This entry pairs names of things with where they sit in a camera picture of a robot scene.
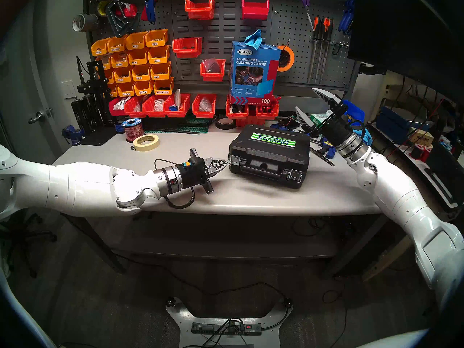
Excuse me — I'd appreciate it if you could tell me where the cream masking tape roll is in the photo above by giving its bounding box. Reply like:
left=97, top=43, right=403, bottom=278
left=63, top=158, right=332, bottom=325
left=132, top=134, right=160, bottom=152

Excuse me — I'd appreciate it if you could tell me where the red parts bin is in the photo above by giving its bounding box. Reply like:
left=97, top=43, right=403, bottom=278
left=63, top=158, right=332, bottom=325
left=225, top=95, right=250, bottom=120
left=164, top=94, right=191, bottom=118
left=108, top=97, right=127, bottom=116
left=172, top=37, right=203, bottom=58
left=124, top=96, right=147, bottom=118
left=242, top=0, right=270, bottom=20
left=256, top=95, right=281, bottom=120
left=142, top=95, right=168, bottom=118
left=192, top=94, right=217, bottom=119
left=184, top=0, right=215, bottom=20
left=200, top=59, right=226, bottom=82

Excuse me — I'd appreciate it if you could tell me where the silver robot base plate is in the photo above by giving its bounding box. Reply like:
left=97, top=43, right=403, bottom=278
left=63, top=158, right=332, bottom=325
left=165, top=297, right=294, bottom=348

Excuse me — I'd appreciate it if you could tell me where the brown cardboard box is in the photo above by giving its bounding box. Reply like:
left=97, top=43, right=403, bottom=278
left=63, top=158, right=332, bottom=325
left=409, top=128, right=435, bottom=147

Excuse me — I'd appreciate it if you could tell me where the blue spring clamp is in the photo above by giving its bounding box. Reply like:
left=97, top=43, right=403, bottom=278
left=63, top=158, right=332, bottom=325
left=338, top=0, right=356, bottom=36

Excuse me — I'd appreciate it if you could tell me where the silver door lever handle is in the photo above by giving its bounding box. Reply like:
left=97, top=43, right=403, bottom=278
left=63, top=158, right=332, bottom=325
left=28, top=108, right=54, bottom=125

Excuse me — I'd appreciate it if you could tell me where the wooden plank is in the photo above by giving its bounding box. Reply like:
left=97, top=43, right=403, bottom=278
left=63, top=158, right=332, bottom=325
left=361, top=239, right=412, bottom=282

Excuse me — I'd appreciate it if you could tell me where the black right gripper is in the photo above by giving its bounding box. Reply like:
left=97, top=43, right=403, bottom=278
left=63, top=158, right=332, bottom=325
left=295, top=88, right=354, bottom=148

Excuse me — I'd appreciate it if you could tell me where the blue handled hand tool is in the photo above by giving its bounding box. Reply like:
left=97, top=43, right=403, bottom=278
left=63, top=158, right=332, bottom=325
left=141, top=0, right=162, bottom=25

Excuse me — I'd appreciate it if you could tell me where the black office chair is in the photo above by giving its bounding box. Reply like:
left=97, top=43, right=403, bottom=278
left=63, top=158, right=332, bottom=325
left=0, top=206, right=58, bottom=279

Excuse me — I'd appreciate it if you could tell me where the blue cleaning cloths box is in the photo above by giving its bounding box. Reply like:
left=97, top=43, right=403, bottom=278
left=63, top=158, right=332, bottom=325
left=229, top=41, right=281, bottom=105

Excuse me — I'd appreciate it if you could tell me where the black metal stand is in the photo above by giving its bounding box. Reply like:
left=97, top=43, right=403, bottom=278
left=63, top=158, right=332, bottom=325
left=71, top=55, right=118, bottom=145

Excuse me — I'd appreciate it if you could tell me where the black plastic tool box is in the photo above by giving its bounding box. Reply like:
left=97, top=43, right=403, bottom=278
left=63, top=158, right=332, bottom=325
left=228, top=124, right=311, bottom=189

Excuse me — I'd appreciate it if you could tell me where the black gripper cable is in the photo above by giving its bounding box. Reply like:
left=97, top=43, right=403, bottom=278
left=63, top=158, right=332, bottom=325
left=154, top=159, right=196, bottom=209

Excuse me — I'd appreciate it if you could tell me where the dark grey triangular frame tool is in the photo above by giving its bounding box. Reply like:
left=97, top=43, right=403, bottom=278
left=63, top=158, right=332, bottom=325
left=105, top=0, right=142, bottom=38

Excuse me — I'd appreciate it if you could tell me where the black power strip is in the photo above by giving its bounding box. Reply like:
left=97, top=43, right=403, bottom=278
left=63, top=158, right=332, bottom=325
left=191, top=322, right=262, bottom=336

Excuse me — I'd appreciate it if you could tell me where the small blue bench vise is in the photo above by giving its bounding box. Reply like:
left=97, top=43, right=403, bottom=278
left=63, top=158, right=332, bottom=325
left=62, top=124, right=86, bottom=146

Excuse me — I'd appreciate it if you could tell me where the blue microfibre cloth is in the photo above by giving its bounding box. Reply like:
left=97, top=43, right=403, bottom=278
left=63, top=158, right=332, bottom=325
left=244, top=29, right=262, bottom=50

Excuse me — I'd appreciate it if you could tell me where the blue bar clamp yellow label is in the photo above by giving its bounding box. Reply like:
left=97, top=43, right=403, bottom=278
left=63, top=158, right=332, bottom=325
left=310, top=139, right=345, bottom=167

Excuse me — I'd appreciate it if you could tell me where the orange black screwdriver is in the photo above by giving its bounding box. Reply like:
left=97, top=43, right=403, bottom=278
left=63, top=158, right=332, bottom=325
left=316, top=18, right=330, bottom=84
left=308, top=17, right=320, bottom=84
left=321, top=18, right=334, bottom=74

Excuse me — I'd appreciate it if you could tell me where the dark blue case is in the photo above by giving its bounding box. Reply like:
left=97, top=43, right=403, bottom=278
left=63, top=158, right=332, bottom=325
left=375, top=106, right=414, bottom=145

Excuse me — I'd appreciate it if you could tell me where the green cutting mat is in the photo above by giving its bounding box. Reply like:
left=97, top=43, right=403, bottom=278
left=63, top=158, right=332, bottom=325
left=143, top=118, right=211, bottom=134

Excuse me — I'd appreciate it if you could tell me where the red wire spool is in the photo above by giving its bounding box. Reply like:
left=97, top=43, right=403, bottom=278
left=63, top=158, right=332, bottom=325
left=121, top=118, right=145, bottom=143

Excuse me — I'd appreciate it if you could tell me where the grey duct tape roll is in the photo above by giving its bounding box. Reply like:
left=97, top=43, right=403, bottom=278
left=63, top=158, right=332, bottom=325
left=72, top=13, right=99, bottom=32

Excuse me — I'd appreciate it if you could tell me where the blue plastic bin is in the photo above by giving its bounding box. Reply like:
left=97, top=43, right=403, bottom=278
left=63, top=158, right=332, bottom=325
left=343, top=100, right=366, bottom=125

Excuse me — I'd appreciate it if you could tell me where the dark metal workbench frame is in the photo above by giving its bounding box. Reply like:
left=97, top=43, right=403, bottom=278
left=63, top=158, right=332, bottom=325
left=54, top=200, right=388, bottom=279

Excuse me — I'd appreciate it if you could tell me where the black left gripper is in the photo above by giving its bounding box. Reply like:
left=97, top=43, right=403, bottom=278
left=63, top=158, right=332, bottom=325
left=179, top=148, right=229, bottom=195

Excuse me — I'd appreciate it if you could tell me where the black monitor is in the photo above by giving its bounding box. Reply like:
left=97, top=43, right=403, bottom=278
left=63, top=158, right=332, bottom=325
left=347, top=0, right=464, bottom=105

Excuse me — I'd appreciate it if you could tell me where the orange tape roll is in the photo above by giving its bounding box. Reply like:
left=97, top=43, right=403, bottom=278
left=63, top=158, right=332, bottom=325
left=277, top=45, right=295, bottom=73

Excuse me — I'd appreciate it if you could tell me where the black floor cable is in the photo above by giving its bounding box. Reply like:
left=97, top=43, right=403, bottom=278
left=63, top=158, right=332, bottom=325
left=116, top=255, right=290, bottom=310

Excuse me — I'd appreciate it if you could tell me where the red and black spool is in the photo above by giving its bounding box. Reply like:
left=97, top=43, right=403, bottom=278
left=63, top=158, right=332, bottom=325
left=411, top=144, right=432, bottom=163

